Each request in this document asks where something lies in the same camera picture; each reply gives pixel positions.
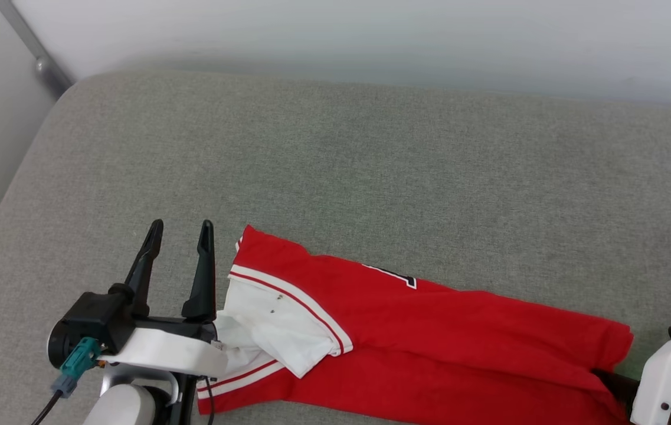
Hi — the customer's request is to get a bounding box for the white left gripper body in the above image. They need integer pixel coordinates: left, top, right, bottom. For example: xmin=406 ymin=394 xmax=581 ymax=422
xmin=98 ymin=316 xmax=230 ymax=379

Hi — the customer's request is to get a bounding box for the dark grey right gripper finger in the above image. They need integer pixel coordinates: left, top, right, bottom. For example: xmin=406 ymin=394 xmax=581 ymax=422
xmin=592 ymin=368 xmax=641 ymax=415

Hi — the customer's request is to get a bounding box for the thin black cable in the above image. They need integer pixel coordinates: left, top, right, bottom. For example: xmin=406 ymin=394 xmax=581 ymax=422
xmin=204 ymin=377 xmax=216 ymax=425

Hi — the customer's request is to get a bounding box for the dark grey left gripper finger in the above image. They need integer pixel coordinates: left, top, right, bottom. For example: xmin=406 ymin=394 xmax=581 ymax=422
xmin=181 ymin=220 xmax=218 ymax=323
xmin=108 ymin=219 xmax=165 ymax=320

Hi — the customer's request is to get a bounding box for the teal plug black cable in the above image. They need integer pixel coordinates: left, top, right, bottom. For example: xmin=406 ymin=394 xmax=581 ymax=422
xmin=31 ymin=337 xmax=103 ymax=425

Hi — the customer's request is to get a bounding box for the grey fabric sofa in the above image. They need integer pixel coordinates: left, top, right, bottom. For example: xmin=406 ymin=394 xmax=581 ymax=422
xmin=0 ymin=69 xmax=671 ymax=425

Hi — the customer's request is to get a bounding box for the red and white jersey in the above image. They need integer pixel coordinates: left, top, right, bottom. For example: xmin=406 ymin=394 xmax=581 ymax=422
xmin=196 ymin=224 xmax=634 ymax=425

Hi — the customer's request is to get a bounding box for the grey metal bar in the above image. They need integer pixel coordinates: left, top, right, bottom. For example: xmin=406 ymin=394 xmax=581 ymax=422
xmin=0 ymin=0 xmax=76 ymax=99

